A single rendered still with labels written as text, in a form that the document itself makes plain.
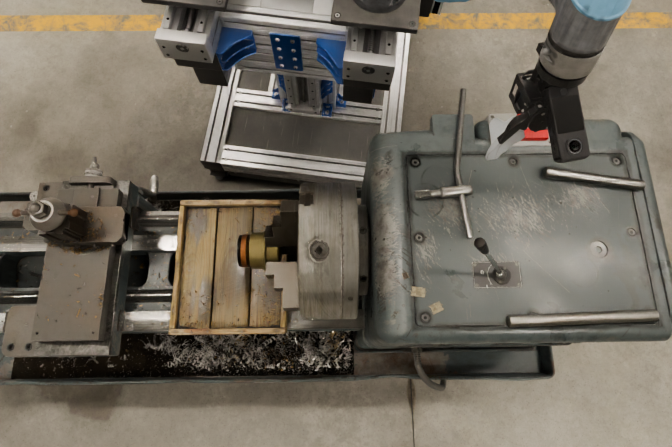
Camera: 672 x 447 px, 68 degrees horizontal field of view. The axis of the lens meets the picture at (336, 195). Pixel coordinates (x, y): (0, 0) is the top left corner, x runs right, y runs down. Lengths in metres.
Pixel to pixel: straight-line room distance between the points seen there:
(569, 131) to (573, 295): 0.38
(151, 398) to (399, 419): 1.03
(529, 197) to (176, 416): 1.72
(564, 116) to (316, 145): 1.52
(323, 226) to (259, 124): 1.30
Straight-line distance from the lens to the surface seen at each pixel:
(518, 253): 1.05
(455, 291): 1.00
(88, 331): 1.38
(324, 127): 2.23
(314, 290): 1.03
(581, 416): 2.46
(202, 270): 1.39
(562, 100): 0.81
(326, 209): 1.03
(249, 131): 2.25
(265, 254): 1.14
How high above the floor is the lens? 2.22
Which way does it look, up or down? 72 degrees down
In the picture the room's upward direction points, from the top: 2 degrees clockwise
